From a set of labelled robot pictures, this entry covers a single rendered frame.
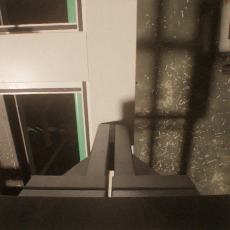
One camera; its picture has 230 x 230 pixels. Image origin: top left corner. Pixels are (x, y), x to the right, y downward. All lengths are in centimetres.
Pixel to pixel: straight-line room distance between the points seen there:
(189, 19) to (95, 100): 109
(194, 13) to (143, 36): 34
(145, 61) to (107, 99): 96
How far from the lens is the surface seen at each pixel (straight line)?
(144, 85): 111
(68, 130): 117
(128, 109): 15
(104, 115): 16
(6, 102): 63
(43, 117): 96
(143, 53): 110
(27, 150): 70
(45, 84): 22
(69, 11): 23
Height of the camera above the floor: 108
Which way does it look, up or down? 73 degrees down
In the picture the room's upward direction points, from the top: 179 degrees counter-clockwise
